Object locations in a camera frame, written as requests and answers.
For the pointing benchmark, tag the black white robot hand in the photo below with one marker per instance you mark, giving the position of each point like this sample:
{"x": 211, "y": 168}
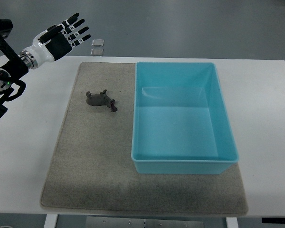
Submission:
{"x": 55, "y": 42}

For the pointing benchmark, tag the brown toy hippo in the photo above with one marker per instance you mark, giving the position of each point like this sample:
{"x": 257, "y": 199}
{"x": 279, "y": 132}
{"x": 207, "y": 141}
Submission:
{"x": 100, "y": 99}

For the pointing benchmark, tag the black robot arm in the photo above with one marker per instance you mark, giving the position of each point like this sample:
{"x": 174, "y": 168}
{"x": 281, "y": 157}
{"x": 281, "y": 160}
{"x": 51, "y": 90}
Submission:
{"x": 11, "y": 87}

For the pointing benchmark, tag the blue plastic box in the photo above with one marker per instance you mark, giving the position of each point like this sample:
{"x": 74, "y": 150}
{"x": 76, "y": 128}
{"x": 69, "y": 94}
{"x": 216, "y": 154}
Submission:
{"x": 180, "y": 122}

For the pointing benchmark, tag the lower clear floor plate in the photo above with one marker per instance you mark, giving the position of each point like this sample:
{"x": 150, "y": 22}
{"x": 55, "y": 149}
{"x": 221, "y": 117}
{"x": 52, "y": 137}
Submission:
{"x": 97, "y": 52}

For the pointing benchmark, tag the clear floor plate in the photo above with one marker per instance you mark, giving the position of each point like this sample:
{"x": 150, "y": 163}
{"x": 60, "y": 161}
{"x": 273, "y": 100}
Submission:
{"x": 97, "y": 52}
{"x": 98, "y": 43}

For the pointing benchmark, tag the upper clear floor plate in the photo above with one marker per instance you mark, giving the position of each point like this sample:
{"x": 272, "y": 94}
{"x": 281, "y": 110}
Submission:
{"x": 98, "y": 43}

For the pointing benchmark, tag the grey felt mat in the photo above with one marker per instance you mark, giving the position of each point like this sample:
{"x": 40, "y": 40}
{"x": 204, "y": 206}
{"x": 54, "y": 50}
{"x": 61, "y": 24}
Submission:
{"x": 92, "y": 168}

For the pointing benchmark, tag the left white table leg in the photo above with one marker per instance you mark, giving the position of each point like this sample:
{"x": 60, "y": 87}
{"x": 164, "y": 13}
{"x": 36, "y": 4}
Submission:
{"x": 50, "y": 221}

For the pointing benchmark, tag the white table leg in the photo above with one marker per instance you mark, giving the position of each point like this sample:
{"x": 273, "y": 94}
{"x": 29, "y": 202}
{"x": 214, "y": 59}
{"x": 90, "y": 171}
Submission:
{"x": 232, "y": 222}
{"x": 50, "y": 221}

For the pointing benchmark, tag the grey metal table crossbar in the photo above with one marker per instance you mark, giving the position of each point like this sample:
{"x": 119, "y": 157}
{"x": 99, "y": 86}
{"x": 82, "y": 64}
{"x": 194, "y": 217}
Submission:
{"x": 108, "y": 222}

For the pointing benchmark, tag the right white table leg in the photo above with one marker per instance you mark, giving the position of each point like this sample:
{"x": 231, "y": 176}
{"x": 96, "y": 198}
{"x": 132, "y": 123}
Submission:
{"x": 232, "y": 222}

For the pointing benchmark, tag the black table control panel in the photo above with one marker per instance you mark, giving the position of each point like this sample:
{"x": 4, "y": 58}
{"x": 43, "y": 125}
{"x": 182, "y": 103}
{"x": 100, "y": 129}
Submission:
{"x": 273, "y": 220}

